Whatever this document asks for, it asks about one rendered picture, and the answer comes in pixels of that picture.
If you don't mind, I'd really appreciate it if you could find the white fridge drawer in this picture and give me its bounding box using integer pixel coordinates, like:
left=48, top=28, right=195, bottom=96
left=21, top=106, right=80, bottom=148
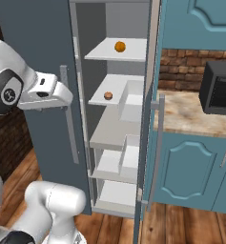
left=92, top=178, right=139, bottom=215

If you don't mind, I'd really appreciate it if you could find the white fridge shelf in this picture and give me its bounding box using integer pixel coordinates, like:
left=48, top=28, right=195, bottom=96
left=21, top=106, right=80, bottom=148
left=87, top=73, right=145, bottom=108
left=83, top=36, right=148, bottom=63
left=89, top=105, right=142, bottom=152

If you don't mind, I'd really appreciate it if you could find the orange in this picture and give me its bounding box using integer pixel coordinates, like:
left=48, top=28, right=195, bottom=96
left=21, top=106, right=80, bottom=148
left=113, top=40, right=127, bottom=54

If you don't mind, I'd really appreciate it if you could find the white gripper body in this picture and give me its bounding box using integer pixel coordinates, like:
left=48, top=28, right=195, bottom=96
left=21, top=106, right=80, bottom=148
left=17, top=81, right=74, bottom=112

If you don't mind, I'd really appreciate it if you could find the black microwave oven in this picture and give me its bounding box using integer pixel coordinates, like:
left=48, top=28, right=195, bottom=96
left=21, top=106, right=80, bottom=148
left=198, top=60, right=226, bottom=116

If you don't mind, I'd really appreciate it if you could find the silver cupboard door handle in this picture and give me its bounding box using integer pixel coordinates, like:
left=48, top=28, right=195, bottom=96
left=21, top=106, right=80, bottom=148
left=219, top=141, right=226, bottom=169

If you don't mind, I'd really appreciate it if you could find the white fridge bin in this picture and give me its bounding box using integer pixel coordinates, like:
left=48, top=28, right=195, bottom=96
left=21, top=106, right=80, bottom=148
left=118, top=133, right=141, bottom=177
left=117, top=79, right=145, bottom=124

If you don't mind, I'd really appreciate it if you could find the grey fridge with white interior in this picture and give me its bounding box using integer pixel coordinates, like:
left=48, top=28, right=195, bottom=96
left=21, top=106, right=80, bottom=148
left=68, top=0, right=162, bottom=220

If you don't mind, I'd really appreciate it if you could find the dark grey fridge door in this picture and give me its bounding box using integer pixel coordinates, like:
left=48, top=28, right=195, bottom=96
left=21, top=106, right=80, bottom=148
left=132, top=0, right=165, bottom=244
left=0, top=0, right=93, bottom=216

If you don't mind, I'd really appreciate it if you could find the grey fridge door handle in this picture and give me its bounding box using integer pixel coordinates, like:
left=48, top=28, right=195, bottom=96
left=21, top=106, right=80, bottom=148
left=59, top=64, right=81, bottom=165
left=145, top=93, right=166, bottom=213

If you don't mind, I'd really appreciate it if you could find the teal wall cupboard door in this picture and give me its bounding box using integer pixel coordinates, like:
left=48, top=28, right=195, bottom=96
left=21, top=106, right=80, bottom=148
left=161, top=0, right=226, bottom=52

